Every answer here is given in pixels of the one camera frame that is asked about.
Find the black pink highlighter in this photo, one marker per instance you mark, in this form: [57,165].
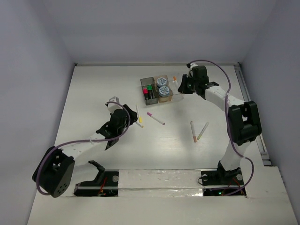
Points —
[146,94]

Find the long yellow-capped white marker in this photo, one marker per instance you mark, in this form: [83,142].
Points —
[138,114]

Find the blue-lidded round jar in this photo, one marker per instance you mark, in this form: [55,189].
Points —
[161,81]
[164,91]

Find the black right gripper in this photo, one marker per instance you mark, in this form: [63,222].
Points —
[183,88]

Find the orange-capped white marker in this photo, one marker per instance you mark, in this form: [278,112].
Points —
[175,81]

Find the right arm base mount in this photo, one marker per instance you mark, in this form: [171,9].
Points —
[215,184]

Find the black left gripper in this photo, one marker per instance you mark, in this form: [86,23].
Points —
[131,115]

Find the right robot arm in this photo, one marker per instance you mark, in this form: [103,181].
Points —
[242,118]

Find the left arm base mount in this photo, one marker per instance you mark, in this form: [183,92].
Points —
[105,184]

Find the smoky grey plastic bin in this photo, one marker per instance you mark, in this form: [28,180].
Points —
[150,81]

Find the black green highlighter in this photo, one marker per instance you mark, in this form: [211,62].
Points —
[150,90]

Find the purple-capped white marker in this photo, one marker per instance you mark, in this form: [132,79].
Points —
[156,119]

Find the clear plastic bin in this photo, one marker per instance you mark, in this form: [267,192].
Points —
[176,96]

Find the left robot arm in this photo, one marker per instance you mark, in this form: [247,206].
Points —
[54,173]

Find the peach-capped white marker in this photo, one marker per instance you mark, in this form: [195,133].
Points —
[193,131]

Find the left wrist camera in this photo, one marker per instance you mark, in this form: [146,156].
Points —
[113,104]

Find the pale yellow white marker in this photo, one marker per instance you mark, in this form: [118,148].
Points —
[203,130]

